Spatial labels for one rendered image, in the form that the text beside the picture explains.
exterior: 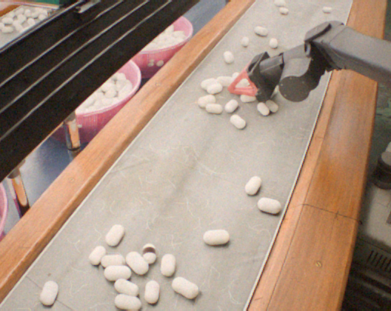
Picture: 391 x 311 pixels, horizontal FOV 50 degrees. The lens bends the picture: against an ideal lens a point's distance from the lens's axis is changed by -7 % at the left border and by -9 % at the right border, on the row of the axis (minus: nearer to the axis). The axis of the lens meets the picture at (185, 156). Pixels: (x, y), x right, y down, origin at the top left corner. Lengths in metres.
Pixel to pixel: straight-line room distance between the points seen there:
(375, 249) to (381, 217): 0.09
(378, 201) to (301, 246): 0.57
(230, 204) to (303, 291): 0.20
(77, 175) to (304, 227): 0.37
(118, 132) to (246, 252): 0.32
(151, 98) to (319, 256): 0.46
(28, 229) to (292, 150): 0.48
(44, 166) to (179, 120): 0.28
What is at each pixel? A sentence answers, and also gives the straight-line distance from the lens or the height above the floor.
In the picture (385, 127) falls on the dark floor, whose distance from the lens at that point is 2.37.
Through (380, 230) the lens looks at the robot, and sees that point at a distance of 1.13.
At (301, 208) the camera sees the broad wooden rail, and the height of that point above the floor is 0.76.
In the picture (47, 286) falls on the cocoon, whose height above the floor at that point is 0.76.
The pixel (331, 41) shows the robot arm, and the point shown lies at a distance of 0.77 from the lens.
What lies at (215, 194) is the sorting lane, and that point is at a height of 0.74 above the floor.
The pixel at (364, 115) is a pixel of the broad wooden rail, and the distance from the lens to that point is 0.95.
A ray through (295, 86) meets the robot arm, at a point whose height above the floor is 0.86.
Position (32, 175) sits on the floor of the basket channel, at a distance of 0.90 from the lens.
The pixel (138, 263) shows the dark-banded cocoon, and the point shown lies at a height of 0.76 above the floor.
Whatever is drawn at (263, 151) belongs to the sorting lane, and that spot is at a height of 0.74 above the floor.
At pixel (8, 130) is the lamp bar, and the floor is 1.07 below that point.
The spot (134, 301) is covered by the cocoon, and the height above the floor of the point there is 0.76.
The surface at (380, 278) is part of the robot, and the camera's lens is 1.18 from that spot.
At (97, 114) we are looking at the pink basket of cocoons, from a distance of 0.88.
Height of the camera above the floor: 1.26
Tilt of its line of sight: 41 degrees down
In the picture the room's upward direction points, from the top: 2 degrees clockwise
